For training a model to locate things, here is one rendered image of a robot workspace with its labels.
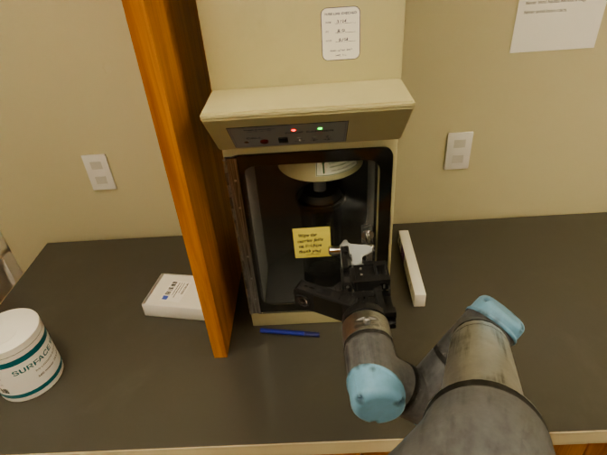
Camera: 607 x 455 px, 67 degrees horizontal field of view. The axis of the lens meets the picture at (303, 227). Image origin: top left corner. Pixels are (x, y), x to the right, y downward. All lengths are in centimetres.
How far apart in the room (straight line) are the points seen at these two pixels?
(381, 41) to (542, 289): 77
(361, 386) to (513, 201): 103
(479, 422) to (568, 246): 115
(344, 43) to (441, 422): 60
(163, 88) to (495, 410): 60
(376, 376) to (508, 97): 94
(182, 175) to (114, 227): 80
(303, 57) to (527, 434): 62
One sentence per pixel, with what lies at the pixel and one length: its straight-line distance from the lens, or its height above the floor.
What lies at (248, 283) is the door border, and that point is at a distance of 102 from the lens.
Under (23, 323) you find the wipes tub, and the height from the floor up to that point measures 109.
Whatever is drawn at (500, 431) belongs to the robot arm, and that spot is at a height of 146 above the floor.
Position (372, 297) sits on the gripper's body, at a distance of 78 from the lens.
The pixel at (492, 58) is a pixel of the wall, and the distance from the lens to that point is 133.
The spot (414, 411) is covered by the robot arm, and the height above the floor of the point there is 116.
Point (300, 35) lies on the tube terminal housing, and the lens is 79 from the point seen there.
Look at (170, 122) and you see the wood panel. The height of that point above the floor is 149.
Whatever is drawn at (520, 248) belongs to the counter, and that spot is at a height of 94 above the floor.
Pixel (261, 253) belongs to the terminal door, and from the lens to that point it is 96.
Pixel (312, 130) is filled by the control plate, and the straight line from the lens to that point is 76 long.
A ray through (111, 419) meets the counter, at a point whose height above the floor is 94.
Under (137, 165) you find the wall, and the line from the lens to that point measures 143.
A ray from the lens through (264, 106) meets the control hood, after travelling 72.
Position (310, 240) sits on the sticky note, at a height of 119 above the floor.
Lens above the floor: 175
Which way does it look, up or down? 34 degrees down
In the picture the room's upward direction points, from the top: 4 degrees counter-clockwise
